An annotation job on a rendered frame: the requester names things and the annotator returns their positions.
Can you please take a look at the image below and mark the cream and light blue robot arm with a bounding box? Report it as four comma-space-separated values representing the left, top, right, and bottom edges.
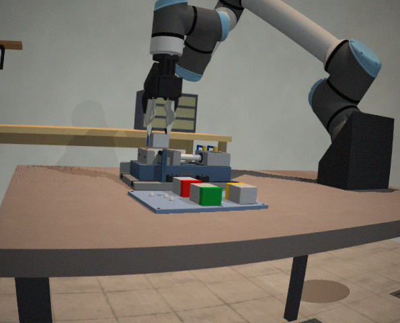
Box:
149, 0, 382, 143

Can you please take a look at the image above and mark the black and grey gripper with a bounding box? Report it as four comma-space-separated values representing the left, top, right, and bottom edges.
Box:
142, 53, 183, 137

